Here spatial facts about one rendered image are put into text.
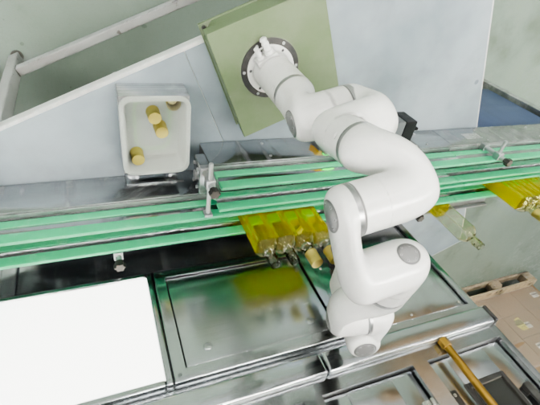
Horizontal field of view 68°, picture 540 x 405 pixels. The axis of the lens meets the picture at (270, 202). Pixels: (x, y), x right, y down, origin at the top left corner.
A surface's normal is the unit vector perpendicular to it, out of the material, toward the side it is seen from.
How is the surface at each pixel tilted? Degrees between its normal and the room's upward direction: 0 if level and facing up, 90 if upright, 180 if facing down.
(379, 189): 71
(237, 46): 2
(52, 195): 90
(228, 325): 90
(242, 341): 91
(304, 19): 2
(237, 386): 90
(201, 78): 0
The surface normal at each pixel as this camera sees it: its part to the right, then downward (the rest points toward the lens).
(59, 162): 0.37, 0.60
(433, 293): 0.14, -0.79
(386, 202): 0.19, -0.06
